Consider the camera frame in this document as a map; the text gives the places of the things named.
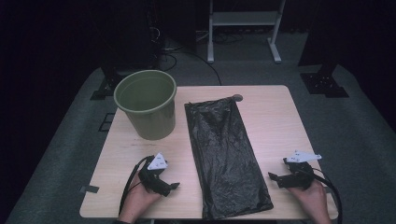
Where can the black stand base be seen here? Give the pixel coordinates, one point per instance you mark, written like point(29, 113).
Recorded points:
point(104, 90)
point(323, 84)

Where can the black plastic garbage bag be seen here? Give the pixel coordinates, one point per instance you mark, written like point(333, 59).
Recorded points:
point(224, 155)

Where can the grey round table grommet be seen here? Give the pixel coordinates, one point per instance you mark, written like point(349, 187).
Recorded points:
point(238, 97)

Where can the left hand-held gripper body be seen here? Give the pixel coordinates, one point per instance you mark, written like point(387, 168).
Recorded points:
point(157, 162)

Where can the person's right hand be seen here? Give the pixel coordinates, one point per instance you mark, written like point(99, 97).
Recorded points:
point(314, 199)

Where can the white metal stand frame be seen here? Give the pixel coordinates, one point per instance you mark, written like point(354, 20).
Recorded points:
point(244, 18)

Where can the person's left hand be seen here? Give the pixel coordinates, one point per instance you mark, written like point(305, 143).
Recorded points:
point(138, 199)

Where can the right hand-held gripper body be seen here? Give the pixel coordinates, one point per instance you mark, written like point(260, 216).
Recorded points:
point(299, 179)

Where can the green plastic waste bin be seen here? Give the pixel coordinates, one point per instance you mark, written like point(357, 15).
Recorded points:
point(152, 121)

